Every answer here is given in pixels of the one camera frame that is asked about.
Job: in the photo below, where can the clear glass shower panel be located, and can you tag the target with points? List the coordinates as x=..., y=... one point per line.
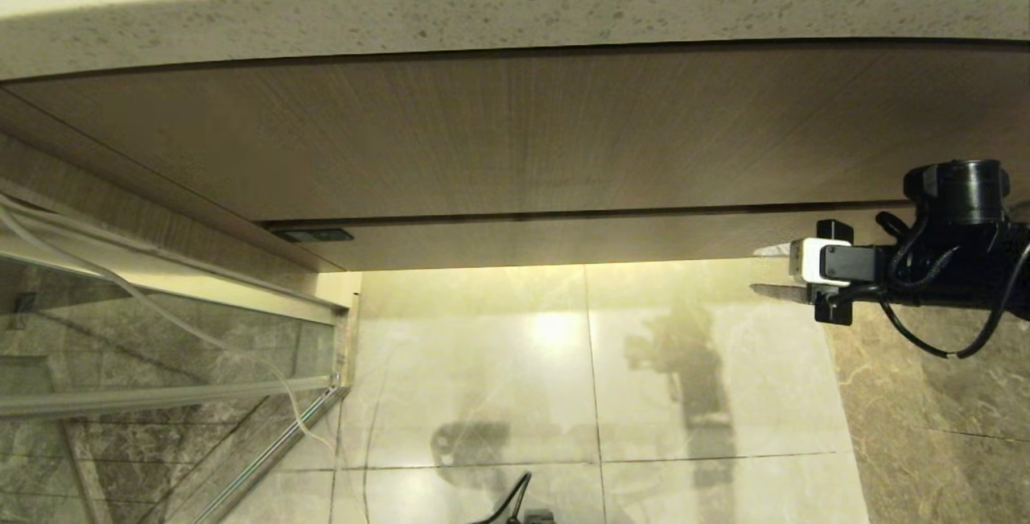
x=121, y=355

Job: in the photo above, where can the light wooden vanity drawer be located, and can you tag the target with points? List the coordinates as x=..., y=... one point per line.
x=563, y=241

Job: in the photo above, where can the chrome floor rail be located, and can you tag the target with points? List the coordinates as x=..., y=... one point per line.
x=273, y=451

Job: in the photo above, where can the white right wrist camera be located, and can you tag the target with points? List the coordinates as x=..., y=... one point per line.
x=805, y=261

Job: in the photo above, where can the aluminium glass door bar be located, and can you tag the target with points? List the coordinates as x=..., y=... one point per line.
x=161, y=397

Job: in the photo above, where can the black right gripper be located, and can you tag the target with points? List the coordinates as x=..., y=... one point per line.
x=835, y=307

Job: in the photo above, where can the aluminium shower track rail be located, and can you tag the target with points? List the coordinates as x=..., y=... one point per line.
x=201, y=286

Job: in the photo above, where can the light wooden vanity cabinet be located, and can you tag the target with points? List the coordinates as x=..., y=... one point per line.
x=515, y=138

